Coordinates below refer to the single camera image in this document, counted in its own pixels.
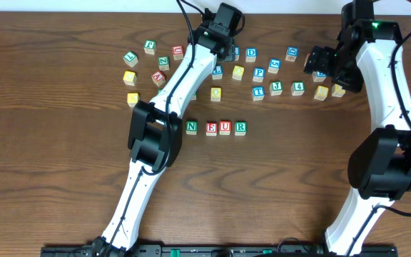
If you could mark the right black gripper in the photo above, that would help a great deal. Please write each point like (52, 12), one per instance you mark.
(317, 59)

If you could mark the green R block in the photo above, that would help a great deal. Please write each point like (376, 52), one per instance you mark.
(240, 128)

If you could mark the red E block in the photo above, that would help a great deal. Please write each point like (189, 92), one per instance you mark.
(211, 129)

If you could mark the green N block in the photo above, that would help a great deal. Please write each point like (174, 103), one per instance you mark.
(191, 127)

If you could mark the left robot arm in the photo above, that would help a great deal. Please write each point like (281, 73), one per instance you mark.
(156, 130)

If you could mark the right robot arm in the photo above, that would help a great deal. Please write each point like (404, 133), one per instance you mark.
(369, 57)

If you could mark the blue 2 block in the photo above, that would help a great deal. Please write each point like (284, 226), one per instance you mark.
(237, 53)

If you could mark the red M block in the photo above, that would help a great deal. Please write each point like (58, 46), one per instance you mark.
(306, 59)

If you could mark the blue L block right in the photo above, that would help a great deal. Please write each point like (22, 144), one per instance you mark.
(319, 77)

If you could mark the blue l block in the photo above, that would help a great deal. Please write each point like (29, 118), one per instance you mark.
(319, 77)
(217, 73)

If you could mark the blue L block centre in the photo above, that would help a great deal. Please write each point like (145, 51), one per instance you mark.
(217, 73)

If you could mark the yellow O block middle row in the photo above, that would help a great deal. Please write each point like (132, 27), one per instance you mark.
(238, 72)

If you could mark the yellow o block row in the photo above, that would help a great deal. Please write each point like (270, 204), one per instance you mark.
(215, 94)
(238, 72)

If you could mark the blue D block centre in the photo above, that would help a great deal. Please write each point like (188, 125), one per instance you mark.
(250, 54)

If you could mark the blue d block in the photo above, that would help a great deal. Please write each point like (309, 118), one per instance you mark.
(291, 54)
(250, 54)

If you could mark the blue D block right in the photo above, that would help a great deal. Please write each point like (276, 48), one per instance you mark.
(291, 54)

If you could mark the yellow S block bottom right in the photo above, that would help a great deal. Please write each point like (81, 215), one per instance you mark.
(321, 93)

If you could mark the yellow G block far right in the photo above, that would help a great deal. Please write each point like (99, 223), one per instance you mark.
(337, 91)

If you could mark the green 4 block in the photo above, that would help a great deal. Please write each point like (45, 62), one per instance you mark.
(297, 88)

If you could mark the blue P block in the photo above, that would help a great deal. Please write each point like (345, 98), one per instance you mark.
(258, 74)

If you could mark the yellow O block bottom row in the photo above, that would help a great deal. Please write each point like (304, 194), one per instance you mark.
(215, 94)

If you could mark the red U block top row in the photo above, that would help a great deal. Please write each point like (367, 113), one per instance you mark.
(178, 52)

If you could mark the blue 5 block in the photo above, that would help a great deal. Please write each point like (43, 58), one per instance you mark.
(274, 66)

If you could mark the blue T block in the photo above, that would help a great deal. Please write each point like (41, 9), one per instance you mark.
(258, 93)

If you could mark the green B block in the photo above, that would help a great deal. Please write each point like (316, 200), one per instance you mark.
(194, 96)

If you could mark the green J block right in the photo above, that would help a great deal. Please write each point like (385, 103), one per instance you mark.
(276, 88)

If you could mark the green j block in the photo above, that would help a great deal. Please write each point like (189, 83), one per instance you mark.
(276, 88)
(150, 47)

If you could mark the green Z block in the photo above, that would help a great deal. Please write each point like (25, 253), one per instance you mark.
(163, 63)

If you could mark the red A block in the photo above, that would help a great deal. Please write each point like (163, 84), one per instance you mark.
(158, 78)

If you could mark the green J block far left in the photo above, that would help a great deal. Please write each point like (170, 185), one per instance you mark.
(150, 47)

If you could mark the green L block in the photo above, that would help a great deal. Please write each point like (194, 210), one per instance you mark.
(130, 59)

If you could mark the yellow C block left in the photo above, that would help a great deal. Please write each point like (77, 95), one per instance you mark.
(129, 78)

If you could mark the yellow K block left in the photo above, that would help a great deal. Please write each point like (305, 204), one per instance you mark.
(132, 99)

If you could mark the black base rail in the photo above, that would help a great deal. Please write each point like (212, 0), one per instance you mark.
(180, 251)

